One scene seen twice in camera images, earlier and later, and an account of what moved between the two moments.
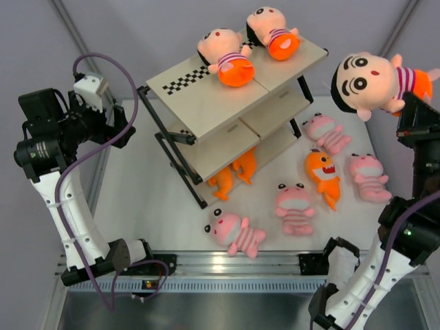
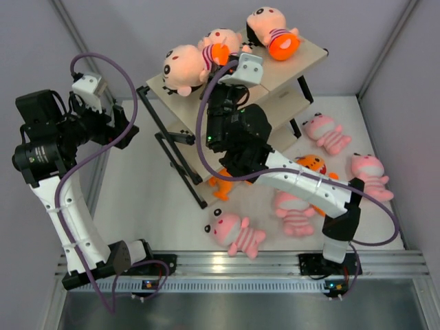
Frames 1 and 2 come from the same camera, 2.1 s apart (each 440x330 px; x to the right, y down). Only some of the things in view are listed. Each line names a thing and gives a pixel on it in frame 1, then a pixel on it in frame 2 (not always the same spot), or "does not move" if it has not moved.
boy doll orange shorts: (221, 49) does not move
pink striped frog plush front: (231, 229) does not move
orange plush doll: (363, 82) to (183, 66)
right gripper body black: (420, 139) to (223, 100)
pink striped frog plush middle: (293, 203) does not move
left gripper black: (105, 133) does not move
